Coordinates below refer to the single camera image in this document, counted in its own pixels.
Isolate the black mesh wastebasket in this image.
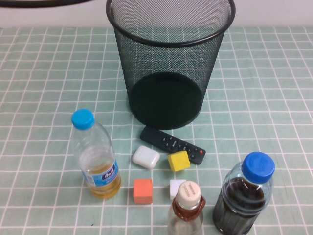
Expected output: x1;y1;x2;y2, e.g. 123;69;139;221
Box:
105;0;237;130

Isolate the light-blue cap yellow liquid bottle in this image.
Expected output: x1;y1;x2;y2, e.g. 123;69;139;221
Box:
70;109;122;200

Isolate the blue cap dark liquid bottle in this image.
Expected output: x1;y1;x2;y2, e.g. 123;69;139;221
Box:
212;151;276;235

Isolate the white cube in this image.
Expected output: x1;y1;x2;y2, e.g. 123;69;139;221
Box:
169;179;188;200

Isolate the small bottle beige cap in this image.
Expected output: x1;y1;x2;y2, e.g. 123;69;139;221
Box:
167;180;206;235

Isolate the yellow cube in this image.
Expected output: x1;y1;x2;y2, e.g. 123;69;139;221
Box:
167;150;191;172

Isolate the black remote control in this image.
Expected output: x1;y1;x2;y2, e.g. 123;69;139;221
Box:
139;125;206;165

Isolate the green checked tablecloth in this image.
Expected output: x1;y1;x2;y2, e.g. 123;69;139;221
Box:
0;26;313;235

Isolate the orange cube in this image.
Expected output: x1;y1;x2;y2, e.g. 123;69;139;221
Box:
133;178;154;205

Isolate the white earbuds case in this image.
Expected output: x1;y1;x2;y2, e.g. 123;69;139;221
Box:
132;145;161;170

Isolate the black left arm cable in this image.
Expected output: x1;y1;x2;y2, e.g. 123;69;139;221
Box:
0;0;95;9

